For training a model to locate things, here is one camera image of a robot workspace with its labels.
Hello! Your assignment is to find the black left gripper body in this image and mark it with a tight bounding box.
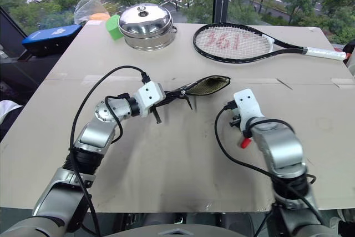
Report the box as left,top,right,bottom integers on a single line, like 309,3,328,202
151,89,187,110

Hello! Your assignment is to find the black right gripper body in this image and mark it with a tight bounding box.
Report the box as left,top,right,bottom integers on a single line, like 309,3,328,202
229,112,242,128

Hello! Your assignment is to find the grid pattern pencil pouch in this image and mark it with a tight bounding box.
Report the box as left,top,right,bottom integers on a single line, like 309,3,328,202
166,75,231,98

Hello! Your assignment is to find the stainless steel pot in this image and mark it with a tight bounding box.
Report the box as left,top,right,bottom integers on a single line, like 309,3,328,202
121,24,178,52

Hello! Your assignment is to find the black and white tennis racket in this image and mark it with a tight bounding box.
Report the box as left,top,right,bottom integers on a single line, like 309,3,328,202
192,22,348,64

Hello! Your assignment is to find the domed steel pot lid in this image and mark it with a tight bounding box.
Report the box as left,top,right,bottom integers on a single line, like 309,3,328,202
118,3,174,37

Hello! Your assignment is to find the green box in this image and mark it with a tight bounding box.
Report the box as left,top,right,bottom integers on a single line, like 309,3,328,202
105,14,124,42

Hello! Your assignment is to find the orange object in bag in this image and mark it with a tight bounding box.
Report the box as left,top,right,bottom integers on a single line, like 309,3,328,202
89,12,110,22

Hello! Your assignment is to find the grey robot torso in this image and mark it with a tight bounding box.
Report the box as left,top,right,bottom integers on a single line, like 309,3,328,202
104,222,252,237

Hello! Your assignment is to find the clear plastic bag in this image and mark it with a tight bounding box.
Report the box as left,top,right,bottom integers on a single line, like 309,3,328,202
74,0,112,25

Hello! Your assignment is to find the blue case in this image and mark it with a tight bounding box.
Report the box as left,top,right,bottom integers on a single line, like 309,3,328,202
22,24,83,58

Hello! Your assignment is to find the white cloth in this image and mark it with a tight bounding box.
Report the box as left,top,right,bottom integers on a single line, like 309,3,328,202
0,100,24,127

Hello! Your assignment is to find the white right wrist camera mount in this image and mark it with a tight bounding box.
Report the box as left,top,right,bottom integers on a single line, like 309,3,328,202
233,88,266,138

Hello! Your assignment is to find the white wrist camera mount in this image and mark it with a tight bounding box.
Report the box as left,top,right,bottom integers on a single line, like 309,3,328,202
233,88,266,138
135,80,166,118

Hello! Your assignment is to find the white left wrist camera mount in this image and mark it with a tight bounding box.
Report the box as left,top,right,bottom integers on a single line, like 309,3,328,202
135,80,166,118

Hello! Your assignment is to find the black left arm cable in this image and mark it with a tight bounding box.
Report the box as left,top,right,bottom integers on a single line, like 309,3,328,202
68,65,150,237

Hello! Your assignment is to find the short black left wrist cable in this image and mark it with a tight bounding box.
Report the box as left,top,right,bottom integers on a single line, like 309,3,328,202
104,94,125,144

